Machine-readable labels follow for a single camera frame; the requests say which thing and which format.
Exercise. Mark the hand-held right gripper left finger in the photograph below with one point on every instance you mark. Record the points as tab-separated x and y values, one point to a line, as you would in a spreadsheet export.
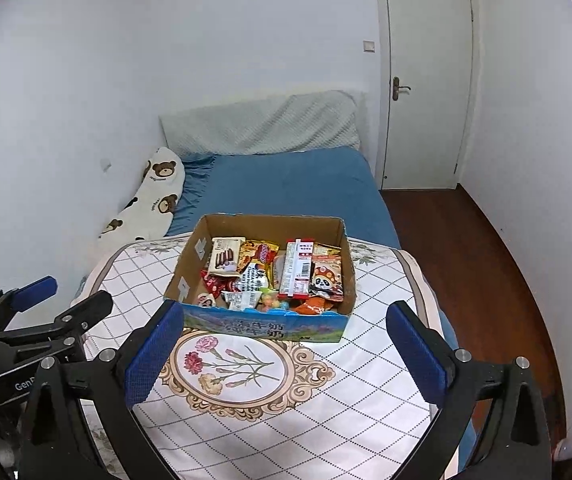
153	355

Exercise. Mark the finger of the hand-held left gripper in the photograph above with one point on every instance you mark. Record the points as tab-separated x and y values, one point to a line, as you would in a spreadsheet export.
38	287
83	312

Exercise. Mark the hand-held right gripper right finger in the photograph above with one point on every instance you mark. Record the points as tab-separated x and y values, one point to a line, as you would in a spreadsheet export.
416	352

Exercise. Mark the round white snack packet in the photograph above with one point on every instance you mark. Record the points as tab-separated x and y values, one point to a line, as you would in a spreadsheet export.
208	301

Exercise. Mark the red snack packet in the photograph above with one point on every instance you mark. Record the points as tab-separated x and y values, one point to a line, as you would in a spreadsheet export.
215	285

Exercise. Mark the grey barcode snack packet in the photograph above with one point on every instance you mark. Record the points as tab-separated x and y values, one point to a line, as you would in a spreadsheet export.
243	301

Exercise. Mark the panda print snack packet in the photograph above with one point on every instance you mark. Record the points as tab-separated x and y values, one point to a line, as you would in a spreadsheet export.
327	280

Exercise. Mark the orange snack packet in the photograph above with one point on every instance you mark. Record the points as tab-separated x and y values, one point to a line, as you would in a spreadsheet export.
311	306

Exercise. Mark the cardboard box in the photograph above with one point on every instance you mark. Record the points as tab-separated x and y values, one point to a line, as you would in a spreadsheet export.
266	327

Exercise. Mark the chocolate stick biscuit box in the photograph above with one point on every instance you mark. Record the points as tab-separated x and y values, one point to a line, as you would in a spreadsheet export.
225	257

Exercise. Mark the yellow instant noodle packet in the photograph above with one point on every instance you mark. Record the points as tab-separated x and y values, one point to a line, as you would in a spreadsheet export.
253	276

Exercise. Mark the colourful candy packet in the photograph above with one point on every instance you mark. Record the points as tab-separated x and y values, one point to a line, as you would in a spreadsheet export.
273	302

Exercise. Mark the red and white snack box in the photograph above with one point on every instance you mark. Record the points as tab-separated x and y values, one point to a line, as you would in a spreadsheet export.
296	267

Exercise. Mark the floral quilted blanket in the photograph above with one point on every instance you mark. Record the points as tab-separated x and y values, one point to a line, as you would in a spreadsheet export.
291	420

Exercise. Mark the bear print pillow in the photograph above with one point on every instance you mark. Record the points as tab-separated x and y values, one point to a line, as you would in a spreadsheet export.
158	185

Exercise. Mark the bed with blue sheet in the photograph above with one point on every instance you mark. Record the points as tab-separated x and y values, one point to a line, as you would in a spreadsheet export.
291	190

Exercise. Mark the pale green headboard cushion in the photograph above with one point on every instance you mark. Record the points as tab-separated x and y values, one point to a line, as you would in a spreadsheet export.
266	122

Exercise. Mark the white door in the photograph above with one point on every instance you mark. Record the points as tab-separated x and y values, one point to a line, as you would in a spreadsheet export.
426	85

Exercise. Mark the white light switch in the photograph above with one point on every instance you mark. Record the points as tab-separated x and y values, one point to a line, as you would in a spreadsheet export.
369	45

